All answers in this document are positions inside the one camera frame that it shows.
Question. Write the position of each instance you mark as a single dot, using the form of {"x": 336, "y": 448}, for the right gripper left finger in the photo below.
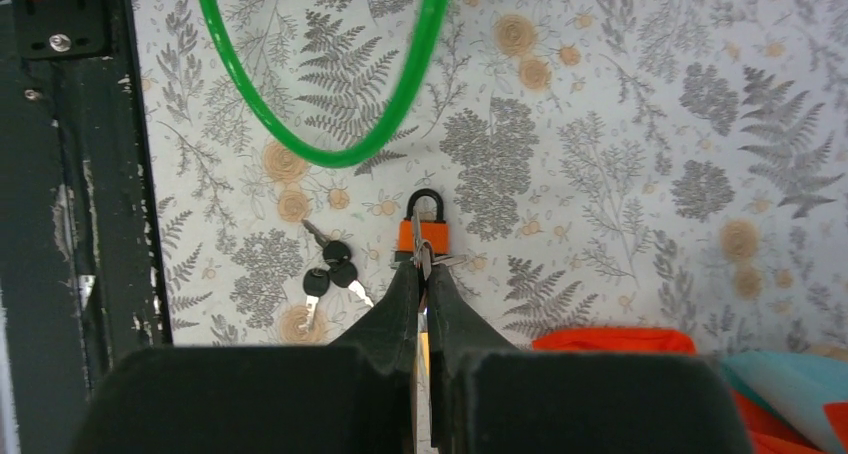
{"x": 353, "y": 395}

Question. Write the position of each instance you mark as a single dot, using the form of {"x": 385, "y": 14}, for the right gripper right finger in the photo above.
{"x": 488, "y": 396}

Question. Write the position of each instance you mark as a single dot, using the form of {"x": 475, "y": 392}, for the black keys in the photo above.
{"x": 338, "y": 270}

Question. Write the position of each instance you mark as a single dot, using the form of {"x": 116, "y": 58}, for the orange padlock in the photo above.
{"x": 436, "y": 231}

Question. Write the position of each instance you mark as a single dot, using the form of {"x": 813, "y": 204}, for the silver cable lock keys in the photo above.
{"x": 424, "y": 256}

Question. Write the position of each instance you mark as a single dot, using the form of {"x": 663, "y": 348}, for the orange t-shirt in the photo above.
{"x": 635, "y": 340}

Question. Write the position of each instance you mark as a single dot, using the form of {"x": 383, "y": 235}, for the floral table mat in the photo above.
{"x": 677, "y": 163}

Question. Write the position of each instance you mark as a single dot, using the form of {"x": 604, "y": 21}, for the teal t-shirt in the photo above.
{"x": 790, "y": 402}

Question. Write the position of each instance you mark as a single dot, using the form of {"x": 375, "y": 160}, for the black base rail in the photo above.
{"x": 81, "y": 284}

